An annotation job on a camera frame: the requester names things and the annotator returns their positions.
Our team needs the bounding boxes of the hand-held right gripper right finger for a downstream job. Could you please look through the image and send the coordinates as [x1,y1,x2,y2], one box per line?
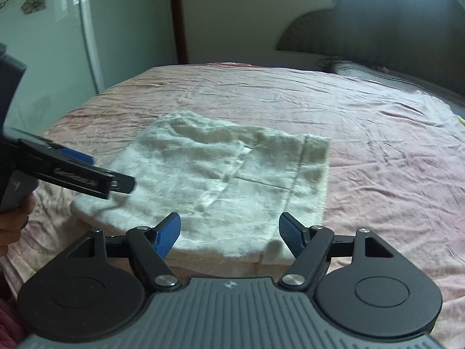
[278,211,396,293]

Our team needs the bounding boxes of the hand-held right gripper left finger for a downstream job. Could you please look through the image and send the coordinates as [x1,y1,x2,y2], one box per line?
[62,212,182,293]

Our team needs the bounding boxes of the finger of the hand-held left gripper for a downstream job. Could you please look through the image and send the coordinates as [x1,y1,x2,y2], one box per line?
[17,139,137,200]
[11,127,96,167]

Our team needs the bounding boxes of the white textured pants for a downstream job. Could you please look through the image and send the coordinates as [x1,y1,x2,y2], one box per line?
[71,111,332,267]

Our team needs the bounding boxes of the person's left hand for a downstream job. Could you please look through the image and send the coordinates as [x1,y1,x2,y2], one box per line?
[0,193,36,259]

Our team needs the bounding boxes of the bed with pink sheet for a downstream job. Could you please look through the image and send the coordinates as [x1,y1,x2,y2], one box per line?
[0,61,465,349]

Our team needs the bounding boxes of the frosted glass sliding wardrobe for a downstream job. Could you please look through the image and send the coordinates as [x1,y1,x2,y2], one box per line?
[0,0,178,146]

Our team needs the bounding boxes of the person's maroon clothing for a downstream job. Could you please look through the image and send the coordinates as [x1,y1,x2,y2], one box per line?
[0,293,29,349]

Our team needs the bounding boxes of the grey stitched pillow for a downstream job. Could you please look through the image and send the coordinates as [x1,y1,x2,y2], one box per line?
[319,56,465,109]

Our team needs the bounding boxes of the dark padded headboard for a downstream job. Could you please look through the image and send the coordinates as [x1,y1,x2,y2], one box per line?
[275,0,465,97]

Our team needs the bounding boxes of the dark wooden frame post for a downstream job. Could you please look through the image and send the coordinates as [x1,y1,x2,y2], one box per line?
[170,0,190,65]

